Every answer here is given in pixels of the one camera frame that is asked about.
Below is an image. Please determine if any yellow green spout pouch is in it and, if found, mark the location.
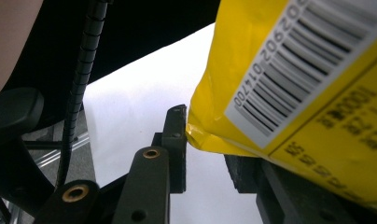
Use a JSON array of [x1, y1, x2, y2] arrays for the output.
[[186, 0, 377, 216]]

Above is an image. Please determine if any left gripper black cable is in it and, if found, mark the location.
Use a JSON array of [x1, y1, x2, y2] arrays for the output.
[[54, 0, 113, 189]]

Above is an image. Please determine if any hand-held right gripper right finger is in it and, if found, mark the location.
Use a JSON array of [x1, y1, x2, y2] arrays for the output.
[[223, 154, 374, 224]]

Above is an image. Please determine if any long metal floor rail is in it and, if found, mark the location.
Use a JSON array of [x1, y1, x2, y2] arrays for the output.
[[34, 132, 91, 171]]

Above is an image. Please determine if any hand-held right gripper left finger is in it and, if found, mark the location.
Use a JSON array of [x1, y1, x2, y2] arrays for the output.
[[152, 104, 189, 194]]

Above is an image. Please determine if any black rounded object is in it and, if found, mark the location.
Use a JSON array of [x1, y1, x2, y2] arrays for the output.
[[0, 87, 55, 216]]

